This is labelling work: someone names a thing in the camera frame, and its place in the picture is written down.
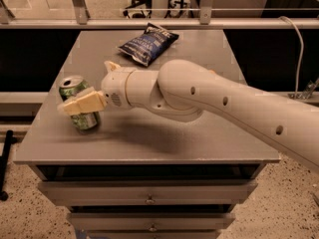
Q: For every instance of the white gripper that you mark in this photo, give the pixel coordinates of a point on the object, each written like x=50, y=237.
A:
x=114, y=87

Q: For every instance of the green soda can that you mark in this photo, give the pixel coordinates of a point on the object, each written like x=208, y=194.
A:
x=72, y=89

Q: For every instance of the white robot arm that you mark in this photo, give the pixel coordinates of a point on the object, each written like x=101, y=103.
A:
x=181, y=90

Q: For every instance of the blue chip bag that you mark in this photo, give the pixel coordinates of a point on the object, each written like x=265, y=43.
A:
x=145, y=48

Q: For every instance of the black office chair base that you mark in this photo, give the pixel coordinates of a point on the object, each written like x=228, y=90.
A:
x=157, y=9

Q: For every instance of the grey drawer cabinet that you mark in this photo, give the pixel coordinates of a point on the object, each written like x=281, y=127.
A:
x=137, y=145

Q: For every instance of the black stand on floor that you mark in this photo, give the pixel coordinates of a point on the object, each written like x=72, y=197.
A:
x=9, y=139

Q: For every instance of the top grey drawer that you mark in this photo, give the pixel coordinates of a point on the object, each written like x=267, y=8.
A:
x=149, y=193

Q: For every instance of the grey drawer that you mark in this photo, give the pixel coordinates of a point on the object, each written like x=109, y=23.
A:
x=151, y=222
x=149, y=193

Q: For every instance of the metal railing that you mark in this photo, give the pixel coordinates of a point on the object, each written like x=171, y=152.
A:
x=108, y=14

